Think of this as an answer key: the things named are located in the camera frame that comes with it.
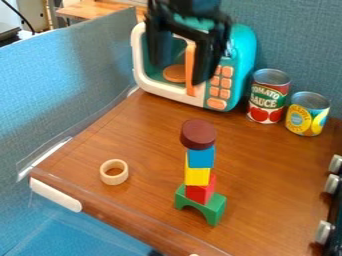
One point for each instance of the green arch block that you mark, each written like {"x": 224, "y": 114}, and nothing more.
{"x": 213, "y": 207}

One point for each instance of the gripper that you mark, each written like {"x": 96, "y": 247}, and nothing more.
{"x": 191, "y": 13}

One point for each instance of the red tomato can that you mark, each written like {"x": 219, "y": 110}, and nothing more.
{"x": 267, "y": 96}

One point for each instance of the red cube block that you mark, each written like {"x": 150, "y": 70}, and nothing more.
{"x": 201, "y": 192}

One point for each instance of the yellow can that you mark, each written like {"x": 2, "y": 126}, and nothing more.
{"x": 307, "y": 115}

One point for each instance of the brown cylinder block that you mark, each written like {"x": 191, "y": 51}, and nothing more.
{"x": 198, "y": 134}

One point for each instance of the blue cube block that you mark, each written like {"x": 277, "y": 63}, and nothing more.
{"x": 201, "y": 157}

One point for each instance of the yellow cube block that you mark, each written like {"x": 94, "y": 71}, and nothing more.
{"x": 196, "y": 176}

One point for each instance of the toy microwave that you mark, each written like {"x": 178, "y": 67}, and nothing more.
{"x": 209, "y": 80}

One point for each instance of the toy stove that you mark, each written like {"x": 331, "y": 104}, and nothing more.
{"x": 331, "y": 206}

